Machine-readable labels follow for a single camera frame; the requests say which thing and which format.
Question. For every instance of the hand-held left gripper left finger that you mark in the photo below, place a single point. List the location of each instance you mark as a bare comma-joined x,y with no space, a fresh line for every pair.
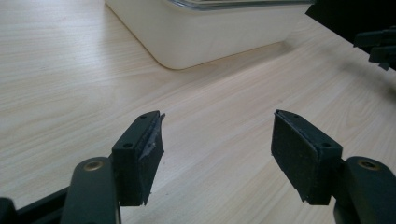
134,168

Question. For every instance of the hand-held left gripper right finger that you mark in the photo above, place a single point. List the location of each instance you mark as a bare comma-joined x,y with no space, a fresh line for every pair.
299,155

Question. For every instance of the white plastic container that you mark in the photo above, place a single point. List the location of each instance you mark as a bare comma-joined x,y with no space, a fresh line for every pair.
199,34

